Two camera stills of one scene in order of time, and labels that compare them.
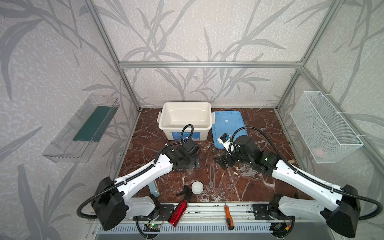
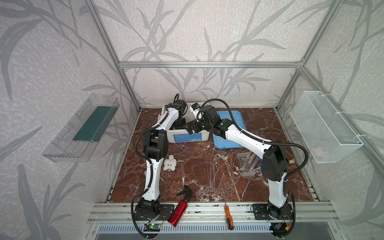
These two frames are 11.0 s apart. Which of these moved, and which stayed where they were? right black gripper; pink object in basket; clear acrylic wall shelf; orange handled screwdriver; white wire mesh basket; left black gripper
Moved: right black gripper; left black gripper
Stayed: pink object in basket; orange handled screwdriver; white wire mesh basket; clear acrylic wall shelf
